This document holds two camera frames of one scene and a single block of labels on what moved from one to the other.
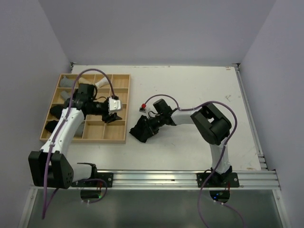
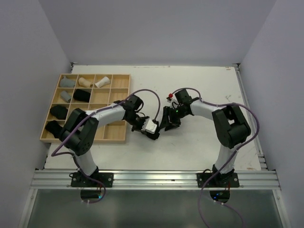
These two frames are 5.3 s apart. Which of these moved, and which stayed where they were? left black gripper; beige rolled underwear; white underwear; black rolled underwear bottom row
Moved: left black gripper
Stayed: black rolled underwear bottom row; beige rolled underwear; white underwear
